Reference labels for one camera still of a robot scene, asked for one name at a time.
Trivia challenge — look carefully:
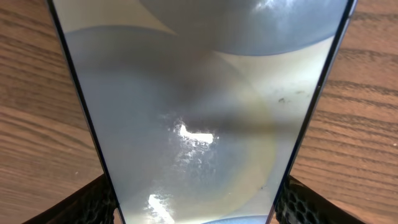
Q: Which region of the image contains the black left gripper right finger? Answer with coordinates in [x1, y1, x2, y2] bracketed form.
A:
[275, 176, 364, 224]

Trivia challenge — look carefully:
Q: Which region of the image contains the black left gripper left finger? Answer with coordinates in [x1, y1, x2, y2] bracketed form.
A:
[23, 174, 116, 224]

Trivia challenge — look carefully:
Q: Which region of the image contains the blue Galaxy smartphone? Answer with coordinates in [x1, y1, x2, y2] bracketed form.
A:
[47, 0, 356, 223]

